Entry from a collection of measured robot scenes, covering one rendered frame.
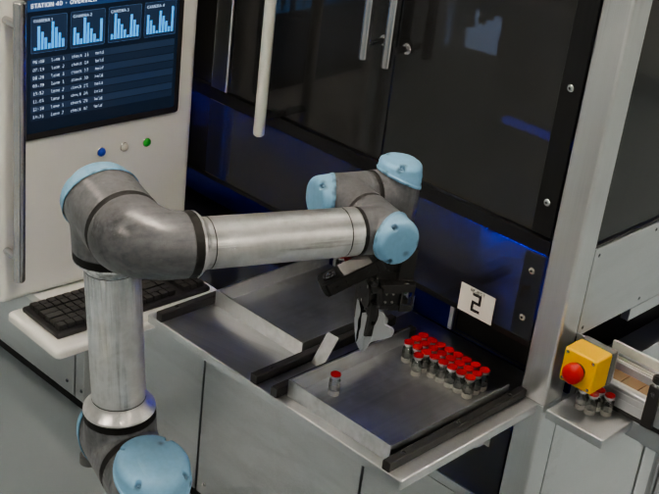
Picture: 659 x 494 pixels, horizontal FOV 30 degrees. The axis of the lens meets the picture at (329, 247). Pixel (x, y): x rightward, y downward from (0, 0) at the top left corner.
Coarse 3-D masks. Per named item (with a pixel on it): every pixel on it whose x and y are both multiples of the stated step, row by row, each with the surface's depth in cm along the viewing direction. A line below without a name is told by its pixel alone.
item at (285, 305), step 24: (312, 264) 277; (240, 288) 262; (264, 288) 267; (288, 288) 268; (312, 288) 269; (240, 312) 253; (264, 312) 258; (288, 312) 259; (312, 312) 260; (336, 312) 261; (384, 312) 258; (288, 336) 244; (312, 336) 251
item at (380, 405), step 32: (352, 352) 240; (384, 352) 248; (288, 384) 229; (320, 384) 235; (352, 384) 236; (384, 384) 237; (416, 384) 239; (320, 416) 225; (352, 416) 226; (384, 416) 228; (416, 416) 229; (448, 416) 224; (384, 448) 215
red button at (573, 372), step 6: (564, 366) 227; (570, 366) 226; (576, 366) 225; (564, 372) 226; (570, 372) 225; (576, 372) 225; (582, 372) 225; (564, 378) 227; (570, 378) 226; (576, 378) 225; (582, 378) 226
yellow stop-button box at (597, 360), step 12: (588, 336) 233; (576, 348) 228; (588, 348) 228; (600, 348) 229; (612, 348) 229; (564, 360) 229; (576, 360) 227; (588, 360) 225; (600, 360) 225; (612, 360) 228; (588, 372) 226; (600, 372) 227; (612, 372) 231; (576, 384) 229; (588, 384) 227; (600, 384) 229
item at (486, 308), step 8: (464, 288) 243; (472, 288) 242; (464, 296) 244; (472, 296) 242; (488, 296) 239; (464, 304) 244; (488, 304) 240; (472, 312) 243; (480, 312) 242; (488, 312) 240; (480, 320) 242; (488, 320) 241
